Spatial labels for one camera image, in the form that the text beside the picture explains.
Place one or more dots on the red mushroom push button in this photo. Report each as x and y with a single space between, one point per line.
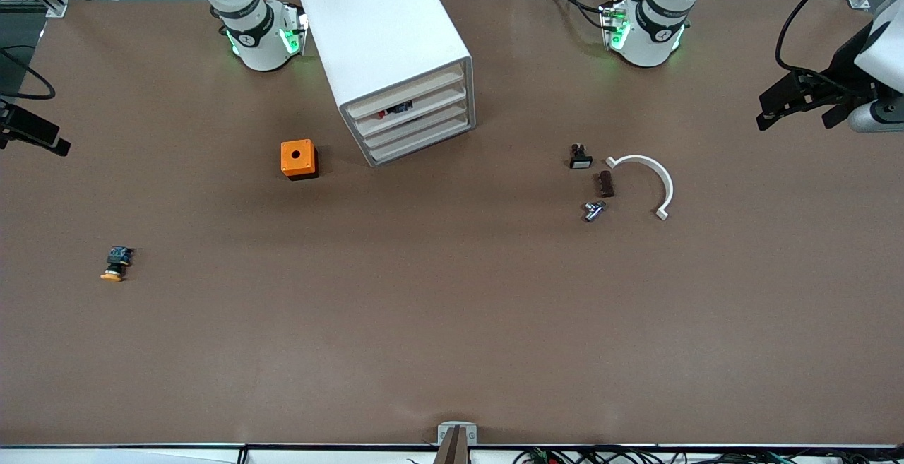
395 109

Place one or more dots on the white curved bracket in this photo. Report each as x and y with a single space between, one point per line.
639 159

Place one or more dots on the brown terminal block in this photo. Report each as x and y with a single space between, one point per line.
604 184

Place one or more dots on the white table edge rail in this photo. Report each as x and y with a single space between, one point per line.
141 455

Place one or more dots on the black white-capped push button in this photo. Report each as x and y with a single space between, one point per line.
580 160

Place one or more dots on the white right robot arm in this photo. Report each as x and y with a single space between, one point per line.
265 54

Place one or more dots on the silver metal connector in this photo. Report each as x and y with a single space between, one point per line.
593 211

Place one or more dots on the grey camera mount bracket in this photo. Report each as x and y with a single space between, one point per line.
455 450

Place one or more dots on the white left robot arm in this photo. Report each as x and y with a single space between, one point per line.
646 51

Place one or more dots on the white drawer cabinet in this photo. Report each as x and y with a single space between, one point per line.
374 26

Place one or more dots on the beige cabinet drawer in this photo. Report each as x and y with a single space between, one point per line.
417 126
406 93
420 140
438 104

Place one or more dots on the orange box with hole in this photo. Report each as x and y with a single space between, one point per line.
296 157

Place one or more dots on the yellow mushroom push button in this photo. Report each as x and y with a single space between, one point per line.
115 263

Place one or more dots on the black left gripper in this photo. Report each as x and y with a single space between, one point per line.
845 63

